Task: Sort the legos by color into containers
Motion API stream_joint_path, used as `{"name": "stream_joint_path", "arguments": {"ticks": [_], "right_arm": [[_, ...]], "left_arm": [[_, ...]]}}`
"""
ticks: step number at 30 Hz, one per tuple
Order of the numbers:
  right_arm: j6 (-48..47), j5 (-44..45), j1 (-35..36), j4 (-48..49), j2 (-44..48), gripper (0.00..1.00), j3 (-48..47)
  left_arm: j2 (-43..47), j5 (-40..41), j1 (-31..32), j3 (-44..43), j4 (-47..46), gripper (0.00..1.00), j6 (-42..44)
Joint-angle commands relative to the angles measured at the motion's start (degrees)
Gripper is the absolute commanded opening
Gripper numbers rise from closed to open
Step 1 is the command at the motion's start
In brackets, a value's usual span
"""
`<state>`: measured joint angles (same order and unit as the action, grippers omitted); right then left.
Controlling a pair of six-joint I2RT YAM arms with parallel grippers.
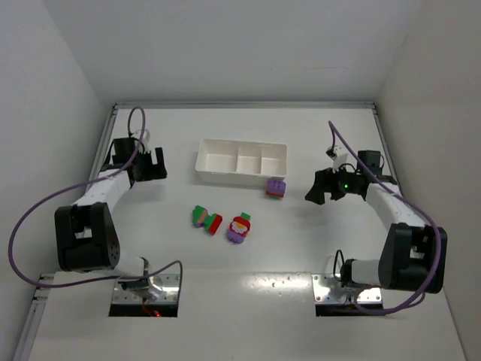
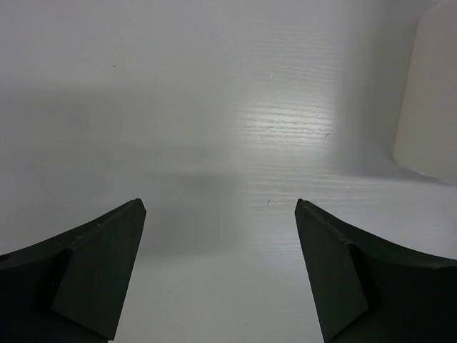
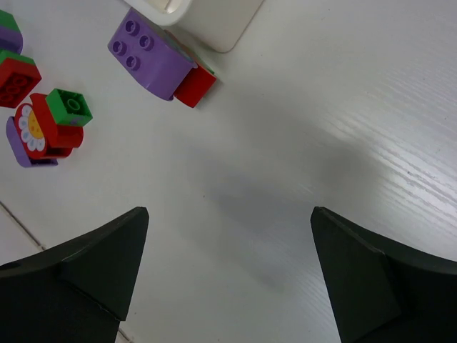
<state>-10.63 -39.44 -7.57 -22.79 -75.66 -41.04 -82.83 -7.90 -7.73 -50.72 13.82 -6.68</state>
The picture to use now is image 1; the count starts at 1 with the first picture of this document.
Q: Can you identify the purple cable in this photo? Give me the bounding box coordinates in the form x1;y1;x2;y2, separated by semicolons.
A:
8;106;183;290
328;120;442;316

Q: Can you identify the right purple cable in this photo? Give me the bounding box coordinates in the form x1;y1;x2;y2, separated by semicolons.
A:
328;120;442;316

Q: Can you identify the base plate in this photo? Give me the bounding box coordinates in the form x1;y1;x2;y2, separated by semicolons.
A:
312;274;383;306
111;273;180;305

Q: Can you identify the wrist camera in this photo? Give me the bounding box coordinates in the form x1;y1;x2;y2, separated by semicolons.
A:
130;129;150;147
326;146;348;172

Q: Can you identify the santa lego stack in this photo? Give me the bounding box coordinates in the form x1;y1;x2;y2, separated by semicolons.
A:
226;213;251;244

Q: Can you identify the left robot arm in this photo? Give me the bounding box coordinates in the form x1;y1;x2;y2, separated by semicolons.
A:
54;138;168;282

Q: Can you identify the left base plate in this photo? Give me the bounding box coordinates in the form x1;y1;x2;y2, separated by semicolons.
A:
111;273;180;305

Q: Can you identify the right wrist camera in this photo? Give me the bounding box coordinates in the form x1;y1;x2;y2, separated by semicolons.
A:
326;146;348;172

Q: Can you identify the purple lego brick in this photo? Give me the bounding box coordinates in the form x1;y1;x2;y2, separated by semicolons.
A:
266;178;286;196

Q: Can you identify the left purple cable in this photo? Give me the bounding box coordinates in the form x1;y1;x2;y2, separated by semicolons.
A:
8;106;183;290

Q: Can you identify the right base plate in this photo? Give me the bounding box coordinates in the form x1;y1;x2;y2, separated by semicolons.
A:
312;274;383;306

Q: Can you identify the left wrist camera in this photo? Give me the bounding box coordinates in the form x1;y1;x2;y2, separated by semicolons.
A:
130;129;150;147

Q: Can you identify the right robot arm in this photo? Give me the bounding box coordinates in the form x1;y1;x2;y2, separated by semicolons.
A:
305;149;447;294

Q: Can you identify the white divided container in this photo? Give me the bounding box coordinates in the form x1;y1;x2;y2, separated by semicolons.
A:
195;138;288;187

